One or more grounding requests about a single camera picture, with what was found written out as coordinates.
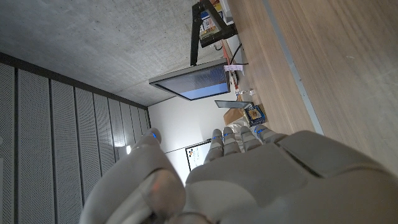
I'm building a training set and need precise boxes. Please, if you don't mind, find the flat computer monitor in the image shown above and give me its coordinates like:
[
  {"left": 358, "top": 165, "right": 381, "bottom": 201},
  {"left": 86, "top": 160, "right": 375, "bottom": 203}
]
[{"left": 148, "top": 58, "right": 231, "bottom": 101}]

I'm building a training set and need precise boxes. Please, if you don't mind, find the black monitor cable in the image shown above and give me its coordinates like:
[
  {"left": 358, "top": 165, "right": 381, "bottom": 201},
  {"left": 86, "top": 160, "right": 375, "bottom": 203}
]
[{"left": 229, "top": 42, "right": 249, "bottom": 66}]

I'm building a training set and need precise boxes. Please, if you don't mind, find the silver laptop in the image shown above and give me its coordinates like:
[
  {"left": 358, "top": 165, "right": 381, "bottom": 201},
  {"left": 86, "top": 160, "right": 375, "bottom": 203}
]
[{"left": 214, "top": 100, "right": 253, "bottom": 110}]

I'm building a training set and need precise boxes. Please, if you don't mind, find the grey tape strip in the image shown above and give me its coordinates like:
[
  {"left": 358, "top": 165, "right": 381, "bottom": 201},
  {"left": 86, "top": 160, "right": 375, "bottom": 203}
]
[{"left": 261, "top": 0, "right": 325, "bottom": 136}]

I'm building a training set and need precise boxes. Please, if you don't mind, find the printed cardboard box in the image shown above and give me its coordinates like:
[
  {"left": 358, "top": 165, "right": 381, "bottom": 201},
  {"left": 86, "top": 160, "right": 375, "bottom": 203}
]
[{"left": 198, "top": 2, "right": 224, "bottom": 40}]

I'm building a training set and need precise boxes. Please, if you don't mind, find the black framed white poster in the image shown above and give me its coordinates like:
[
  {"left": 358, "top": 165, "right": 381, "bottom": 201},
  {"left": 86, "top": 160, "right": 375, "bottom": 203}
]
[{"left": 185, "top": 141, "right": 212, "bottom": 172}]

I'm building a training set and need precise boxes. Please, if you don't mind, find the small blue yellow box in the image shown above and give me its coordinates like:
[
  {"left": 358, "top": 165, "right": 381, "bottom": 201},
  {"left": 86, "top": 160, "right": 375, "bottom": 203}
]
[{"left": 243, "top": 105, "right": 267, "bottom": 128}]

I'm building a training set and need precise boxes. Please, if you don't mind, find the white paper tag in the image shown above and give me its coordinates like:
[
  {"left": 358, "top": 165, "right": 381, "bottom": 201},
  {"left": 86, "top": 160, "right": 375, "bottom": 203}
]
[{"left": 223, "top": 64, "right": 245, "bottom": 75}]

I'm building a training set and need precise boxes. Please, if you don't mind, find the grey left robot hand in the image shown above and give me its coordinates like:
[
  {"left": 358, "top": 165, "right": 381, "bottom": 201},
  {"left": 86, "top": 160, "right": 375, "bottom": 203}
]
[{"left": 79, "top": 124, "right": 398, "bottom": 224}]

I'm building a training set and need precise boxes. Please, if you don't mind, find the flat white box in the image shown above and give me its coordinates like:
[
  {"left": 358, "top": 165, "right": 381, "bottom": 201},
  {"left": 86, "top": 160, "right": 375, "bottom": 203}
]
[{"left": 221, "top": 0, "right": 234, "bottom": 26}]

